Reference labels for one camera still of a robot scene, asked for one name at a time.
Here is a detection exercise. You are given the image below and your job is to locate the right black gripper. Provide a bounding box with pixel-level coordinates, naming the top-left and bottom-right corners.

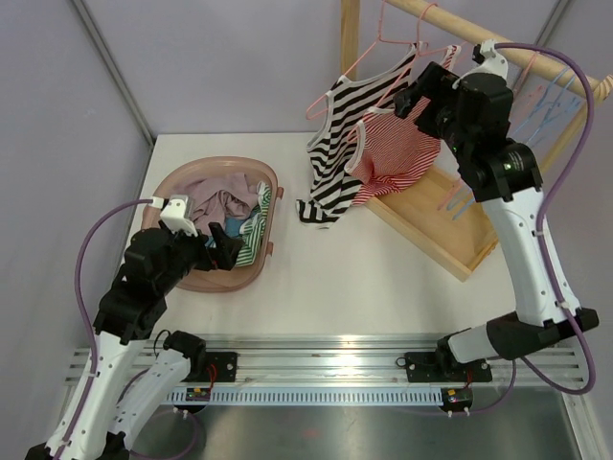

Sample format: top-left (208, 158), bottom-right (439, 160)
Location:
top-left (394, 62), bottom-right (473, 161)

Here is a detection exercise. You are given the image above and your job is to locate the pink hanger of black top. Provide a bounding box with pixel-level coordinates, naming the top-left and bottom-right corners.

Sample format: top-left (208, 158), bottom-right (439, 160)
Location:
top-left (306, 0), bottom-right (422, 119)

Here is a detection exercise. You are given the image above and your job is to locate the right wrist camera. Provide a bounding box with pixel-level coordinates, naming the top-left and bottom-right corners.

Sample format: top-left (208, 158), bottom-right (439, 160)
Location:
top-left (452, 38), bottom-right (509, 89)

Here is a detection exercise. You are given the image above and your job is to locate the black white striped tank top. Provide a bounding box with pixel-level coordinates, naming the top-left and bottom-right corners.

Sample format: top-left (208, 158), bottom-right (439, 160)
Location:
top-left (296, 44), bottom-right (417, 228)

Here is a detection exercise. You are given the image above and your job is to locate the mauve tank top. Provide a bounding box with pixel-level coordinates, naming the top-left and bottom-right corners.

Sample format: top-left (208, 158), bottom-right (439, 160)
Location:
top-left (176, 172), bottom-right (259, 236)

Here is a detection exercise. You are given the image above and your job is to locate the pink plastic basin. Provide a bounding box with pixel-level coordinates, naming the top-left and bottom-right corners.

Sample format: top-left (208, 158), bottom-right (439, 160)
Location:
top-left (153, 156), bottom-right (284, 293)

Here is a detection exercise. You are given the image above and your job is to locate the red striped tank top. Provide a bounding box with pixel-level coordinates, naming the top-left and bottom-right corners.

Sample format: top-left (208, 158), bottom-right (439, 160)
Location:
top-left (345, 41), bottom-right (462, 206)

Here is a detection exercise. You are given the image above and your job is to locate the blue hanger of green top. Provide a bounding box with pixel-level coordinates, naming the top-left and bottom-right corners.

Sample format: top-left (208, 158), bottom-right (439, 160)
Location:
top-left (449, 65), bottom-right (585, 221)

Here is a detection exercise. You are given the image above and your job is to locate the pink hanger of red top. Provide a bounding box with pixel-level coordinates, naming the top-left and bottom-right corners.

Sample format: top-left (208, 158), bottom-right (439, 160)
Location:
top-left (343, 1), bottom-right (458, 107)

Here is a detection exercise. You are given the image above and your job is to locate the green striped tank top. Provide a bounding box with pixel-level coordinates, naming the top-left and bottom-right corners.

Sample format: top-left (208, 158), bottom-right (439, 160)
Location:
top-left (236, 181), bottom-right (272, 267)

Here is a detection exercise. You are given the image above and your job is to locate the wooden clothes rack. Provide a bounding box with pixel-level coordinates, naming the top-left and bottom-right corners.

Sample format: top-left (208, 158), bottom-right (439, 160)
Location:
top-left (365, 1), bottom-right (612, 282)

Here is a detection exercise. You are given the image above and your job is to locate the pink hanger of mauve top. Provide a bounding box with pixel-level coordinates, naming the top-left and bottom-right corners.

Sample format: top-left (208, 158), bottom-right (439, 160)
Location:
top-left (437, 52), bottom-right (538, 211)

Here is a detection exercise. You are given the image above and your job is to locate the aluminium rail frame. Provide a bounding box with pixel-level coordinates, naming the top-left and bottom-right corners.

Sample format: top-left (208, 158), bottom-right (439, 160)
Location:
top-left (64, 267), bottom-right (585, 384)

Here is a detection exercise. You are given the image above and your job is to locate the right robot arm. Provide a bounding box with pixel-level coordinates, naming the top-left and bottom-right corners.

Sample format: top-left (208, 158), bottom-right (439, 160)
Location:
top-left (394, 62), bottom-right (599, 380)

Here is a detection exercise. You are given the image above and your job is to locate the white slotted cable duct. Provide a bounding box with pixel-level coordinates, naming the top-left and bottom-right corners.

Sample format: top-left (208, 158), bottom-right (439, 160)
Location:
top-left (163, 387), bottom-right (443, 406)

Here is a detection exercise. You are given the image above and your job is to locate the teal tank top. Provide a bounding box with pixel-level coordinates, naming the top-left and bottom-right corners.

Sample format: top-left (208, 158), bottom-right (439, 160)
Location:
top-left (204, 218), bottom-right (246, 252)

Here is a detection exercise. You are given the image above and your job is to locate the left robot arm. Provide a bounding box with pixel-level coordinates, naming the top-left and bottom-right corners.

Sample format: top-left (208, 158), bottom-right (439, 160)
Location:
top-left (26, 222), bottom-right (243, 459)

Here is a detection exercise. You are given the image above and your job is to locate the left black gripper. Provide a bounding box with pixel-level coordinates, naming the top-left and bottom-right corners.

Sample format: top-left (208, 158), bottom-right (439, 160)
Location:
top-left (157, 220), bottom-right (243, 294)

